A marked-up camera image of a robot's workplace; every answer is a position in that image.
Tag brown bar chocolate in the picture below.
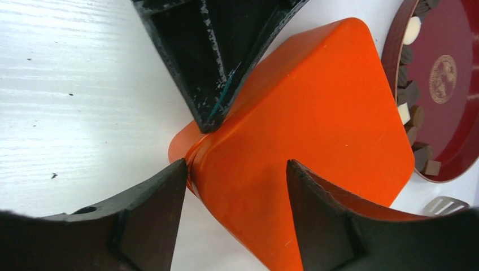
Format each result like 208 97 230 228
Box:
422 160 442 176

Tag orange box lid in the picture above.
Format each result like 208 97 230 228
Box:
190 18 414 270

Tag round red tray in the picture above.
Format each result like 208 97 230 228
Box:
381 1 478 183

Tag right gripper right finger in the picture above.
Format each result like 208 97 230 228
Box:
286 160 478 270

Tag metal tongs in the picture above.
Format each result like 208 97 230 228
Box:
420 196 469 217

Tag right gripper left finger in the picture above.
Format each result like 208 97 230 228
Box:
1 159 188 270

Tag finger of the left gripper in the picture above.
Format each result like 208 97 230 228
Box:
133 0 305 133

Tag white cube chocolate tray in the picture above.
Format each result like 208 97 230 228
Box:
397 103 411 125

